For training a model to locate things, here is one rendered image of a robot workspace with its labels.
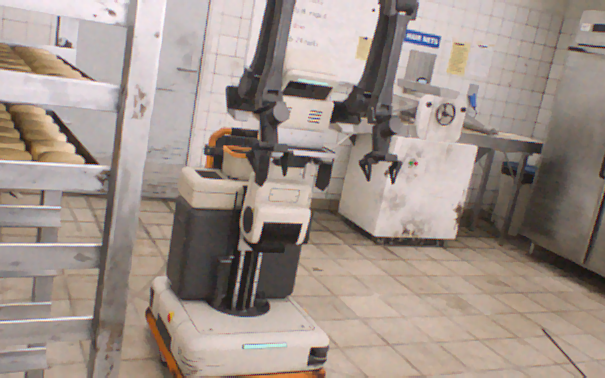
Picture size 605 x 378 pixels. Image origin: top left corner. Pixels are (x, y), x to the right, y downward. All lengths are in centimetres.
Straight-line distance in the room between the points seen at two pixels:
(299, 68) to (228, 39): 285
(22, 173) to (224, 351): 187
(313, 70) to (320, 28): 309
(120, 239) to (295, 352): 197
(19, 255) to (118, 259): 10
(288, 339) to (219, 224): 54
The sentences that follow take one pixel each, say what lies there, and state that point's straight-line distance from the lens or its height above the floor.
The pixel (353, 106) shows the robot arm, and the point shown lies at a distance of 236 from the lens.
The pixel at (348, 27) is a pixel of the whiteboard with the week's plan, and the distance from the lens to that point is 551.
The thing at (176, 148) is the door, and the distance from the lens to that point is 514.
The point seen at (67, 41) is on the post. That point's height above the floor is 135.
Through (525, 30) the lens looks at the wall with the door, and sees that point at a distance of 668.
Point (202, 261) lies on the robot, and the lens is 269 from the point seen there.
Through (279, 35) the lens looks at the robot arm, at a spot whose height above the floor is 142.
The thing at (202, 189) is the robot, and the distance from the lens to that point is 258.
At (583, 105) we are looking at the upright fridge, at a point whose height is 133.
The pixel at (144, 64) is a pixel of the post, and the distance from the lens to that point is 69.
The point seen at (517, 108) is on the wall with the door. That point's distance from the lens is 677.
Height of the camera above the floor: 142
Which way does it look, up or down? 13 degrees down
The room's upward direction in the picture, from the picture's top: 11 degrees clockwise
